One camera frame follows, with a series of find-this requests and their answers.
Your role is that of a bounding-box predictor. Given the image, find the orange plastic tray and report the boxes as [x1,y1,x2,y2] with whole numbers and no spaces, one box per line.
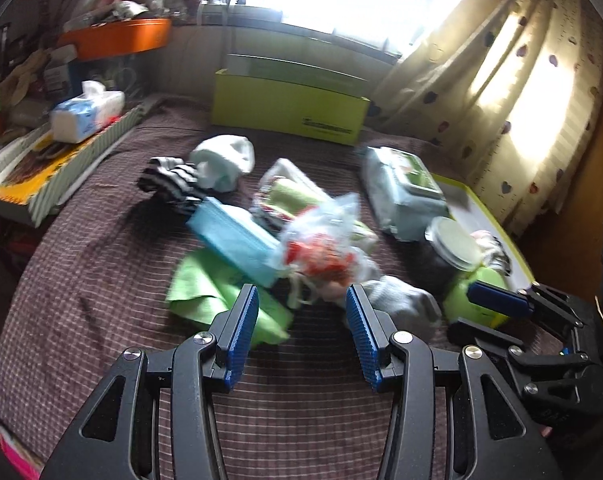
[58,17,173,61]

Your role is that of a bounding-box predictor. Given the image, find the brown checkered bedsheet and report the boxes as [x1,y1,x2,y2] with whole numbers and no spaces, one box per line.
[0,92,567,480]

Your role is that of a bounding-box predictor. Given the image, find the black white striped sock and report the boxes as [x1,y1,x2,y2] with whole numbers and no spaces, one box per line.
[138,156,207,216]

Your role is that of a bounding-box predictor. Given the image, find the white blue tissue pack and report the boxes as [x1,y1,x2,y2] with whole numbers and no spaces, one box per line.
[50,81,126,143]

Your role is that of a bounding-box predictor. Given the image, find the brown crumpled cloth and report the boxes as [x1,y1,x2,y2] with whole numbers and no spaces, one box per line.
[4,52,50,106]

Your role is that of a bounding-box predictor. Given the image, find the green white towel packet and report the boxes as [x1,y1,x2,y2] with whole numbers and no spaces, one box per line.
[252,158,327,231]

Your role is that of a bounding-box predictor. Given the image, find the mint white sock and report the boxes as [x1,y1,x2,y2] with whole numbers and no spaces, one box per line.
[189,135,256,193]

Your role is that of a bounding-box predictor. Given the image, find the dark jar with white lid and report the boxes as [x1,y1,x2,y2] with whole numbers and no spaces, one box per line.
[424,216,482,296]

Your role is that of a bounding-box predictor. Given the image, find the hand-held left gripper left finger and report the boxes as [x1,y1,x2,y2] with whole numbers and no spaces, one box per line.
[39,283,260,480]

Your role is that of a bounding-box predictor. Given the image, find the lime green cardboard box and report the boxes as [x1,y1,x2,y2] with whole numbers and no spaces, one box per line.
[210,53,372,146]

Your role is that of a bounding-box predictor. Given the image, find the blue face mask pack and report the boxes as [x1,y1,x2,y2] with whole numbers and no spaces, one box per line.
[188,196,282,288]

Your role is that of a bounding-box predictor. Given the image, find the lime green soft roll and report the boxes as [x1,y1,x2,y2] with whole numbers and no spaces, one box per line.
[442,265,511,330]

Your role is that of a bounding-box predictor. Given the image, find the yellow rimmed white tray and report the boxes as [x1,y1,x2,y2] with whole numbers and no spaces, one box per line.
[429,172,537,291]

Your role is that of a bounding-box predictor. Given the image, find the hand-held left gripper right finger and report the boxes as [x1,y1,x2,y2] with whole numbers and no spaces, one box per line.
[345,284,565,480]

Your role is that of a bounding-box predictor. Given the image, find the pale green wet wipes pack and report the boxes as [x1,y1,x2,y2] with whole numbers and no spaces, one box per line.
[360,146,449,243]

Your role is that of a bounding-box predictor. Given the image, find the pile of plastic bags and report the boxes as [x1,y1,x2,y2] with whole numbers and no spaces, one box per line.
[64,0,152,31]

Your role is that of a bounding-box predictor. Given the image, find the green cloth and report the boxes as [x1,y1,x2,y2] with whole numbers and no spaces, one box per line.
[166,247,295,346]

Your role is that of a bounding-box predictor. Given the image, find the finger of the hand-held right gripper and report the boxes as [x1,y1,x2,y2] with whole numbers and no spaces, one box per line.
[448,317,527,361]
[467,281,585,331]

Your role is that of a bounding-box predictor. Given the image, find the clear bag with red contents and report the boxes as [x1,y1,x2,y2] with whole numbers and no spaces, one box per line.
[276,192,382,311]

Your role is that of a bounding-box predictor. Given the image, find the cream heart print curtain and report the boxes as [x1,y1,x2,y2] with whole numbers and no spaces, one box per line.
[376,0,603,241]

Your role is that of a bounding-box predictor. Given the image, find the white teal small carton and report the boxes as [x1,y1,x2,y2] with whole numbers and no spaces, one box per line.
[42,45,78,92]

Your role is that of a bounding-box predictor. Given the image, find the green white striped box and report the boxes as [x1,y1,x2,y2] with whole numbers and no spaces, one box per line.
[0,97,157,226]

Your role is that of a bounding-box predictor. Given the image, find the grey padded headboard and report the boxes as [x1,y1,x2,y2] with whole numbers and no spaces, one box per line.
[146,5,407,111]

